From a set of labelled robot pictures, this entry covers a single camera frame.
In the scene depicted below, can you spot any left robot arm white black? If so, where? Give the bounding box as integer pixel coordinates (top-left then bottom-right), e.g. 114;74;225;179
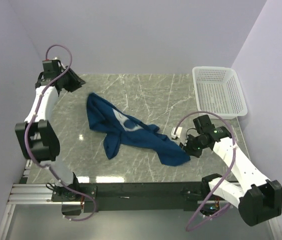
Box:
14;58;85;201

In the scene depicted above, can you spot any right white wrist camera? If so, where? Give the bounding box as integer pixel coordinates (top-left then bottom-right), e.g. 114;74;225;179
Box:
170;126;187;140

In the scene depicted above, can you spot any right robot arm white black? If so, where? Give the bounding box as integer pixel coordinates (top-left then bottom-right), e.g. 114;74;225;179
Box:
171;111;282;227

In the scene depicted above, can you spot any white perforated plastic basket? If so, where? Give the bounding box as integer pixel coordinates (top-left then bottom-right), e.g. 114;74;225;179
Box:
192;66;248;120

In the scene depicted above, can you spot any aluminium frame rail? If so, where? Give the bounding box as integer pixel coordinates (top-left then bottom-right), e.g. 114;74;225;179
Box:
0;156;282;240

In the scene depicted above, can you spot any blue t-shirt with print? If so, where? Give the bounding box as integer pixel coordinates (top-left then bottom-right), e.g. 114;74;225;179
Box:
86;92;191;167

